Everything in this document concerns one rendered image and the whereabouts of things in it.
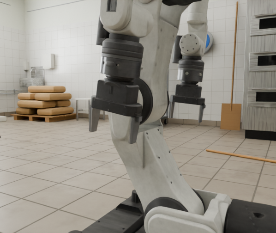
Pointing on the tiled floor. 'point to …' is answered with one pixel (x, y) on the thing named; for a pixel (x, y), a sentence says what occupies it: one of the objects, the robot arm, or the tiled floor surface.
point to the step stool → (86, 108)
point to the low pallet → (44, 117)
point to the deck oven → (268, 70)
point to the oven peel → (228, 113)
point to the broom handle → (250, 157)
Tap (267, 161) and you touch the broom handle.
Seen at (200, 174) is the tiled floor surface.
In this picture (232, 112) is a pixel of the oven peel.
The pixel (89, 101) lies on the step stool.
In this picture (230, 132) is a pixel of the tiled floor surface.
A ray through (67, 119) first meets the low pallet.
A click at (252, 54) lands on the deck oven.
